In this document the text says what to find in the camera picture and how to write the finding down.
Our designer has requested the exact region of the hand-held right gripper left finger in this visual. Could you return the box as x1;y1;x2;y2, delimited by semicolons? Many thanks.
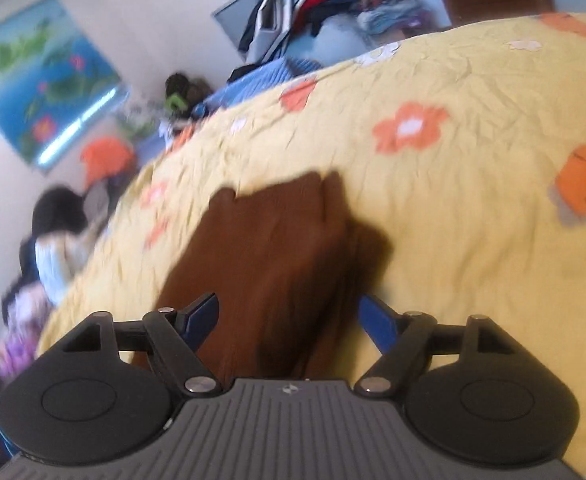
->
56;292;225;399

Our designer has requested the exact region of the green and black object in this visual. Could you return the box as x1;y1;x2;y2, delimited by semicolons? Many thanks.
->
165;72;215;112

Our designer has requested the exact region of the purple patterned cloth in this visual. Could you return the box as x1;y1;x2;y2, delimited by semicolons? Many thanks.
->
0;284;50;377

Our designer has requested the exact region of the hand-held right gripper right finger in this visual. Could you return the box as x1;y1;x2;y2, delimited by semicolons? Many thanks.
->
353;294;520;399

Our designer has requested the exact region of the blue striped cloth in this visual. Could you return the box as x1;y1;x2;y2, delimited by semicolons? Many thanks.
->
192;57;324;117

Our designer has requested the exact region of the wall poster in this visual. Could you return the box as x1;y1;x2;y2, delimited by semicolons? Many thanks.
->
0;0;127;175

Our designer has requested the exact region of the yellow printed blanket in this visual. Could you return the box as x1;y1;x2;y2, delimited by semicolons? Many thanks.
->
36;10;586;476

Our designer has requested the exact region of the grey flat board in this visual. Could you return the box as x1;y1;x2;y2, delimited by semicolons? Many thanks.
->
213;0;270;52

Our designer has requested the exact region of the brown garment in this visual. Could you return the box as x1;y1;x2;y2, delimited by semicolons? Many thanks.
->
132;171;397;382

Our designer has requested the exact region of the light blue cloth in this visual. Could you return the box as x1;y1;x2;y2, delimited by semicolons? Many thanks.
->
282;14;370;69

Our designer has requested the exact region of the orange cloth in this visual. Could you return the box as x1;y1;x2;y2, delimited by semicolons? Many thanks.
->
80;137;137;189

